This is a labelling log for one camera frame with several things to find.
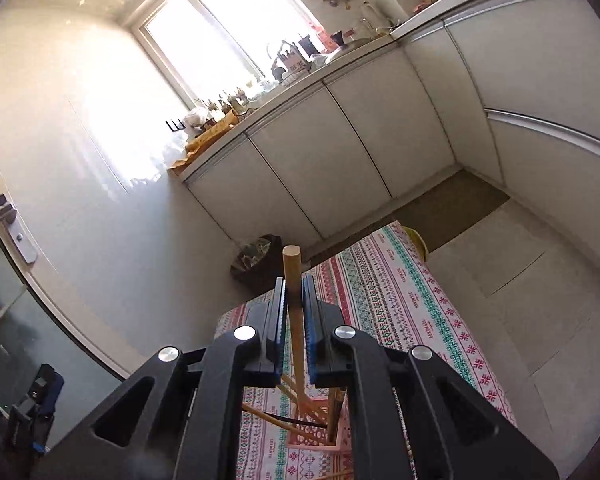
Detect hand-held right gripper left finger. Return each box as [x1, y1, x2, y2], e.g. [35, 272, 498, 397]
[32, 276, 288, 480]

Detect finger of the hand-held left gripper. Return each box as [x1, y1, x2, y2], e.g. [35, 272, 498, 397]
[44, 371, 65, 418]

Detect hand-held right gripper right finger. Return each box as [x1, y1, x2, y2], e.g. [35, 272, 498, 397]
[302, 275, 561, 480]

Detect thick wooden utensil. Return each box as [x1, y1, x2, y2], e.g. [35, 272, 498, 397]
[281, 244, 313, 411]

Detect thin wooden utensil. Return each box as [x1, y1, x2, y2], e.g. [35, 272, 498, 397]
[279, 382, 332, 425]

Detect black utensil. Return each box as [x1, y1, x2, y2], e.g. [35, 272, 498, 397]
[274, 412, 329, 431]

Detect pink plastic basket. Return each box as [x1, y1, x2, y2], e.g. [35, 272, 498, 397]
[285, 395, 354, 455]

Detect dark trash bin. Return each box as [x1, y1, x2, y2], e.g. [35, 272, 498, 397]
[230, 234, 284, 287]

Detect frosted glass door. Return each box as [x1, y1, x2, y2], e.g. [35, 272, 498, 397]
[0, 170, 131, 411]

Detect patterned tablecloth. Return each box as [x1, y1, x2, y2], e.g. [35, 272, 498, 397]
[215, 222, 519, 480]

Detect yellow stool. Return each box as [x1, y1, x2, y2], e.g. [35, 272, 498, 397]
[402, 227, 429, 264]

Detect brown floor mat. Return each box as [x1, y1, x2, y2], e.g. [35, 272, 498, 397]
[394, 168, 511, 254]

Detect white kitchen cabinets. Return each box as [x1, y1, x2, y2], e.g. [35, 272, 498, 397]
[181, 0, 600, 257]

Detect row of small bottles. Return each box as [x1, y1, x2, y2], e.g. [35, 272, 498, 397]
[207, 87, 249, 112]

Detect kitchen window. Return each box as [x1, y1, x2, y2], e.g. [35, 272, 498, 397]
[132, 0, 327, 112]

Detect glass kettle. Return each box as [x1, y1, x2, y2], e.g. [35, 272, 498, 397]
[360, 0, 382, 32]

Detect metal door handle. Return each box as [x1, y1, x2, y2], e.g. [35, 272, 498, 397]
[0, 193, 39, 264]

